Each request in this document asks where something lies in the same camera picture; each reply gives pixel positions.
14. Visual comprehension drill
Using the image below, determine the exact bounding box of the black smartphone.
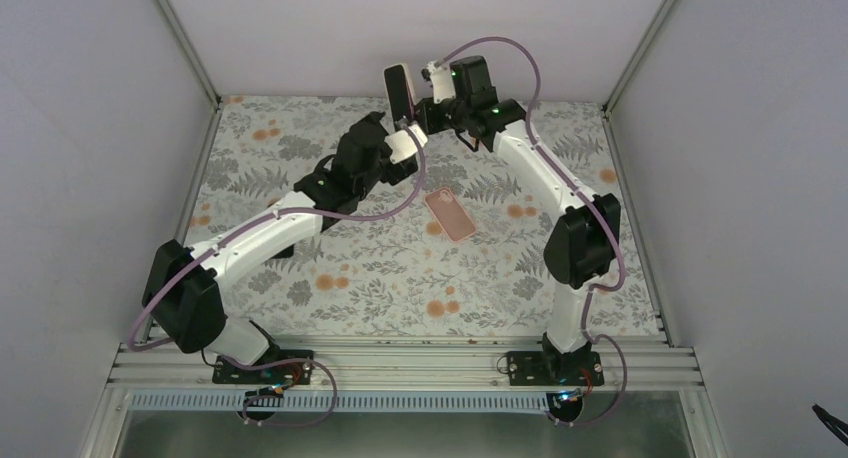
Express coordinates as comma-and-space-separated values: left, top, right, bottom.
272, 245, 294, 260
383, 63, 406, 123

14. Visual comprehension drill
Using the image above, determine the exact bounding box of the pink phone case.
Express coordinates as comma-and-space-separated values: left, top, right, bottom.
424, 187, 477, 243

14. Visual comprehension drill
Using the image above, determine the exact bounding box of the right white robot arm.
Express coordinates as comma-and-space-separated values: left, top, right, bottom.
383, 56, 622, 385

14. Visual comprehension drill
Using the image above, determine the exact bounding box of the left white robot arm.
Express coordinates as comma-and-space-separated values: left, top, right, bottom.
132, 112, 428, 383

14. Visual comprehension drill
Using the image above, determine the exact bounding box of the floral table mat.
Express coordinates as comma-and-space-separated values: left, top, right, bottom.
158, 95, 664, 340

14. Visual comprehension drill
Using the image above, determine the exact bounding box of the black object at edge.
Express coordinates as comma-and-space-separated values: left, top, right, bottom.
811, 404, 848, 445

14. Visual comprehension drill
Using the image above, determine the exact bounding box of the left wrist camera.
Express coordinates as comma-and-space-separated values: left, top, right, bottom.
385, 124, 429, 164

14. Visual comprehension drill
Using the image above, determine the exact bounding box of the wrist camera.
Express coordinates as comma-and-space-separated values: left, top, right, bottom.
385, 124, 429, 164
422, 61, 456, 104

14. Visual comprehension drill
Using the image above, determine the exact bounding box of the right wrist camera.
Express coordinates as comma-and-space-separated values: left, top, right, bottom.
422, 61, 456, 104

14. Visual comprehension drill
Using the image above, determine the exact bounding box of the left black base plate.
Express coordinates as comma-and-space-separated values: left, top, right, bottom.
211, 349, 314, 387

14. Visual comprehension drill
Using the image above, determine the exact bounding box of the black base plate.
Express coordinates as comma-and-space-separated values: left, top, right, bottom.
504, 351, 605, 387
211, 349, 314, 387

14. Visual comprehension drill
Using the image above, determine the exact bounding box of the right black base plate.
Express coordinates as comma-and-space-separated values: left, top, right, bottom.
504, 351, 605, 387

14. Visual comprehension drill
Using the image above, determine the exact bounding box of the perforated cable duct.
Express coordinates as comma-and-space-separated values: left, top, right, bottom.
128, 389, 548, 414

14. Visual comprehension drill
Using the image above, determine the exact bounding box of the right aluminium frame post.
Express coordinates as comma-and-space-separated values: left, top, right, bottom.
603, 0, 679, 120

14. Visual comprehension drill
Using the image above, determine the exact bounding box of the aluminium frame post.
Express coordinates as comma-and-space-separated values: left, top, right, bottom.
603, 0, 679, 120
153, 0, 221, 108

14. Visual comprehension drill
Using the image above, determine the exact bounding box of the left aluminium frame post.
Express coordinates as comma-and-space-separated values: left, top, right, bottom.
153, 0, 221, 108

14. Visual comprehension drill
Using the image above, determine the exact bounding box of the aluminium front rail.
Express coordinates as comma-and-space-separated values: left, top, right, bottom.
107, 337, 704, 391

